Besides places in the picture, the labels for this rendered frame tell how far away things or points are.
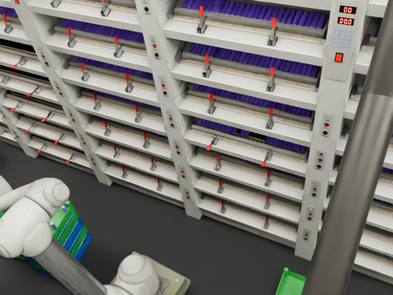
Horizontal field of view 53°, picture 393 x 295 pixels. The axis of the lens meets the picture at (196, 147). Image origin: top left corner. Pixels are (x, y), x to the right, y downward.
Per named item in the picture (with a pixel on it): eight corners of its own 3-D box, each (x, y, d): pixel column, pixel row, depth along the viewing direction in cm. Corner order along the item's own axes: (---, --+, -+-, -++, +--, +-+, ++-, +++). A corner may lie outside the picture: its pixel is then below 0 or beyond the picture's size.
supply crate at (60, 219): (47, 256, 208) (40, 249, 202) (15, 247, 214) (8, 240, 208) (75, 209, 226) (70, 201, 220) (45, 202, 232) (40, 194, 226)
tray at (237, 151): (306, 177, 175) (306, 168, 167) (185, 141, 198) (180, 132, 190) (319, 139, 182) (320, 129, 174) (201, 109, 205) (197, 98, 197)
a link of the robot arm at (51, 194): (40, 170, 158) (14, 195, 151) (61, 168, 145) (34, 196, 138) (62, 192, 164) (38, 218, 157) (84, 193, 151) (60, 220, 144)
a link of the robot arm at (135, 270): (166, 276, 194) (156, 254, 179) (145, 310, 184) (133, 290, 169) (140, 263, 201) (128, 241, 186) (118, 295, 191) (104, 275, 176)
